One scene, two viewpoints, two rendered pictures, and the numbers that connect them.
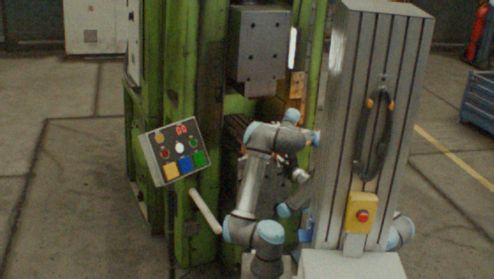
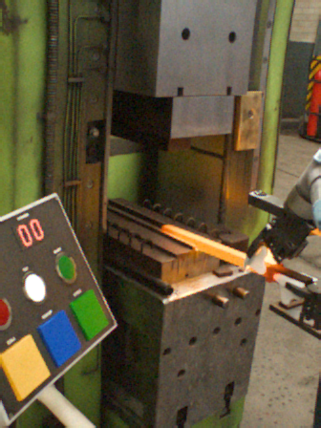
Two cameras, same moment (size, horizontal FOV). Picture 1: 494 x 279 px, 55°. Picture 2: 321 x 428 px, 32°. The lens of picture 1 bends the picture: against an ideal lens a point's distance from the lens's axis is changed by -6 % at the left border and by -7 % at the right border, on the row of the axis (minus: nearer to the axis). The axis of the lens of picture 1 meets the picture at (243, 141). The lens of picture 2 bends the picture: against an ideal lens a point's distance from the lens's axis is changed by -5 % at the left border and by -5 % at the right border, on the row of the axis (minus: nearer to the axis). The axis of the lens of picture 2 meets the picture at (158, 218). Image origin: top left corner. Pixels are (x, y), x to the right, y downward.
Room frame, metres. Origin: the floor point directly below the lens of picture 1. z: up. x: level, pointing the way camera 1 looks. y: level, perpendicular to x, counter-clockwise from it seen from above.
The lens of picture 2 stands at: (1.48, 0.38, 1.51)
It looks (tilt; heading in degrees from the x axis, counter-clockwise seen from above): 19 degrees down; 343
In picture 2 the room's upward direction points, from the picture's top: 4 degrees clockwise
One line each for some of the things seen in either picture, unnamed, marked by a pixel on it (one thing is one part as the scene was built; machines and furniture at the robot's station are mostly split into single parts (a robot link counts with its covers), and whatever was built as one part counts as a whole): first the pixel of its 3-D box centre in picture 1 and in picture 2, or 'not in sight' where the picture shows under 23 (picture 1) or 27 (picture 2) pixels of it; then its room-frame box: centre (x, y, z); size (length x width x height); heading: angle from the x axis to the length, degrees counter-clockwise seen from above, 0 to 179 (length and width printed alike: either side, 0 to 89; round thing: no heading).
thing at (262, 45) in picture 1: (254, 37); (164, 8); (2.91, -0.03, 1.56); 0.42 x 0.39 x 0.40; 25
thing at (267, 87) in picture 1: (245, 77); (145, 102); (2.90, 0.01, 1.32); 0.42 x 0.20 x 0.10; 25
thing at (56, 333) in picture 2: (184, 164); (58, 338); (2.31, 0.29, 1.01); 0.07 x 0.05 x 0.07; 140
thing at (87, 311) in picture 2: (198, 159); (87, 315); (2.39, 0.23, 1.01); 0.07 x 0.05 x 0.07; 140
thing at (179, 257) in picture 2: (242, 131); (138, 235); (2.90, 0.01, 0.96); 0.42 x 0.20 x 0.09; 25
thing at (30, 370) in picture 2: (170, 170); (23, 366); (2.23, 0.36, 1.01); 0.07 x 0.05 x 0.07; 140
